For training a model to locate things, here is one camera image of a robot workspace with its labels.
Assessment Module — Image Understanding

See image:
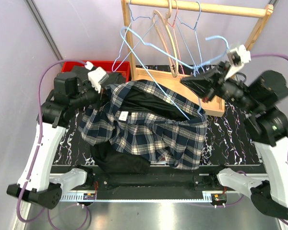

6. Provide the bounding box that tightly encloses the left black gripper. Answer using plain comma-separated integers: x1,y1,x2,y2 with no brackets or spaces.
71,80,114,111

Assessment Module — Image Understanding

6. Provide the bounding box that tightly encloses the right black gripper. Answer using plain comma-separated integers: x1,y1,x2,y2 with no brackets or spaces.
180,59,261,113

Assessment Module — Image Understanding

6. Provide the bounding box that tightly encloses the blue hanger of plaid skirt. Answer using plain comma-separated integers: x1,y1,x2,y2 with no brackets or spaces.
131,29,226,117

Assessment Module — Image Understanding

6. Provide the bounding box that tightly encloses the black skirt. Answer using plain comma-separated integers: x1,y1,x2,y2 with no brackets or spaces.
83,82,199,173

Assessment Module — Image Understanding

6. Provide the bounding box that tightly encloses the plaid skirt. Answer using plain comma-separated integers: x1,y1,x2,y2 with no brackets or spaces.
79,80,207,170

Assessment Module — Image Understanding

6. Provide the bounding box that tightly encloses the pink wire hanger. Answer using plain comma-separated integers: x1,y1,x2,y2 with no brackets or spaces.
165,0,186,76

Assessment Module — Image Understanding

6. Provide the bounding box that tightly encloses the light blue wire hanger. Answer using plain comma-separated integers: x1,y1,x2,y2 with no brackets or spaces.
111,0,152,76

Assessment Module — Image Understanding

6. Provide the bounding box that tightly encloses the wooden hanger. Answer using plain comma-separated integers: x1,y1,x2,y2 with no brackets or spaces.
152,0,179,78

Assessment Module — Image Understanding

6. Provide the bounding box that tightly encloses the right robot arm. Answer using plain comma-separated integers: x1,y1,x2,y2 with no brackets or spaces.
180,62,288,220

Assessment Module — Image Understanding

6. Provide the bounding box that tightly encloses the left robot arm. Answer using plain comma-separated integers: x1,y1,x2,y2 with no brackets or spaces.
7,68,108,209

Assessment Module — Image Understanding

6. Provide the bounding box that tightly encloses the dark grey garment in bin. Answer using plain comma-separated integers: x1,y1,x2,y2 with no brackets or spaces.
71,66,126,88

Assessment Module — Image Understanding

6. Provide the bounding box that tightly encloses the wooden clothes rack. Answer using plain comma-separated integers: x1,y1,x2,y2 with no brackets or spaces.
120,0,275,117

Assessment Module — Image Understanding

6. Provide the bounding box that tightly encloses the red plastic bin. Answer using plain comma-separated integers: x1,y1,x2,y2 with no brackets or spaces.
61,60,132,82

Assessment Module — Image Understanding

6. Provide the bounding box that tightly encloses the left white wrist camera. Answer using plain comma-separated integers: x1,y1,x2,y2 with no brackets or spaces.
84,61,109,93

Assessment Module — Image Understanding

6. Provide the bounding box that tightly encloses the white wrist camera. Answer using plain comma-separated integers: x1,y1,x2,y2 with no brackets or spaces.
225,45,251,81
84,61,109,93

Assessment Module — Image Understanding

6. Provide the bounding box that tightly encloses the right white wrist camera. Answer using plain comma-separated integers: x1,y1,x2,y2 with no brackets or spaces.
225,45,251,81

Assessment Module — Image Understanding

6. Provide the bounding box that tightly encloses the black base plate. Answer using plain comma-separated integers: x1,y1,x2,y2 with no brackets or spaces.
37,164,269,200

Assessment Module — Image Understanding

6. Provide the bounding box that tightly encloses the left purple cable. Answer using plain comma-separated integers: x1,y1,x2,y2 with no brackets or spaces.
16,59,90,229

